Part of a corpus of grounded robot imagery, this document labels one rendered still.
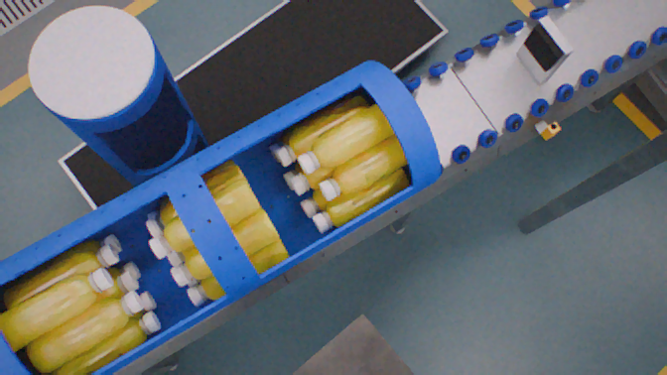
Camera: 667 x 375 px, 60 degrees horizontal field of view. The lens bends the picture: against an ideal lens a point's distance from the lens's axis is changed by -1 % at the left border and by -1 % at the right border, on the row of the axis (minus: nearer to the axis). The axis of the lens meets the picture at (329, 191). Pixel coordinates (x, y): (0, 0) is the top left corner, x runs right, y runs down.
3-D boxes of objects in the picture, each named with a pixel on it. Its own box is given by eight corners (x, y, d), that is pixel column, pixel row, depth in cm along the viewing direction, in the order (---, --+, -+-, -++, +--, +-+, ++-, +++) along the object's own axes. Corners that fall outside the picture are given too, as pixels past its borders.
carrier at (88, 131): (129, 198, 211) (203, 221, 209) (7, 101, 126) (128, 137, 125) (157, 129, 218) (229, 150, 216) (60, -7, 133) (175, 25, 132)
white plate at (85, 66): (7, 98, 125) (9, 100, 126) (125, 133, 124) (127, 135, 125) (59, -9, 132) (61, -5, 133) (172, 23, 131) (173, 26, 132)
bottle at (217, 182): (236, 164, 110) (148, 212, 107) (254, 195, 112) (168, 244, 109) (233, 162, 117) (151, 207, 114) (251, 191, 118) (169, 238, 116)
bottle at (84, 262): (-3, 293, 103) (91, 241, 106) (12, 288, 110) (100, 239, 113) (17, 326, 104) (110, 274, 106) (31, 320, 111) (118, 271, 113)
